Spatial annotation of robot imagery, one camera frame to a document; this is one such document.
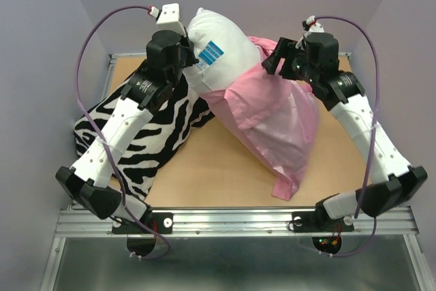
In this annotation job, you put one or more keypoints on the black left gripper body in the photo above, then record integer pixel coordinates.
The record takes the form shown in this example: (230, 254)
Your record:
(179, 68)

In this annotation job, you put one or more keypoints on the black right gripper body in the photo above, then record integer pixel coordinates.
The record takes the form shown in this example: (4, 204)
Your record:
(303, 69)

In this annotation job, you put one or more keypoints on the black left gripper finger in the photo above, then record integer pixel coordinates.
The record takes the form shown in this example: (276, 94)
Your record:
(190, 61)
(186, 44)

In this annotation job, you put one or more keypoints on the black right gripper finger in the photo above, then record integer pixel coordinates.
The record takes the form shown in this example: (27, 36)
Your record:
(286, 70)
(283, 54)

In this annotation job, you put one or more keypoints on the white pillow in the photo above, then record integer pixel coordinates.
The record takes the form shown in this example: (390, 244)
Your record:
(222, 49)

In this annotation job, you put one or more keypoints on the pink satin pillowcase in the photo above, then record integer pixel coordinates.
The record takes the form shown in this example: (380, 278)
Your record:
(276, 119)

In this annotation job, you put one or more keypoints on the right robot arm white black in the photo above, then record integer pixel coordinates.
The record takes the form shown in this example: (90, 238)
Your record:
(394, 180)

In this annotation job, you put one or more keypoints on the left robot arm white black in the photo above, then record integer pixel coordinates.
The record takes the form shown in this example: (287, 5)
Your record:
(87, 180)

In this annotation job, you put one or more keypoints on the zebra striped pillow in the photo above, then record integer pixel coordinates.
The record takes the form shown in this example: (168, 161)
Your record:
(156, 143)

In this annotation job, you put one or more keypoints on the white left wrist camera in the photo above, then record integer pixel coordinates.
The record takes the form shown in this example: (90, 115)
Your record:
(170, 19)

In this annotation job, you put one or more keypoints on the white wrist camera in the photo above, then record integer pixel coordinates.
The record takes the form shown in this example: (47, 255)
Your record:
(310, 25)
(170, 19)

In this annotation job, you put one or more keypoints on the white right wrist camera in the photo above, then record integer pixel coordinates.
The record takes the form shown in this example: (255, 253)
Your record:
(310, 25)

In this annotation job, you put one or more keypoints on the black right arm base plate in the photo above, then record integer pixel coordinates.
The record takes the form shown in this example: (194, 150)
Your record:
(301, 221)

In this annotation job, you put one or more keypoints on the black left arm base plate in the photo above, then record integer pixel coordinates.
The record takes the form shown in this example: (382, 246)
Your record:
(159, 222)

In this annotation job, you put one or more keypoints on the aluminium front mounting rail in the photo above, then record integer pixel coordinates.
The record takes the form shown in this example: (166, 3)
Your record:
(221, 222)

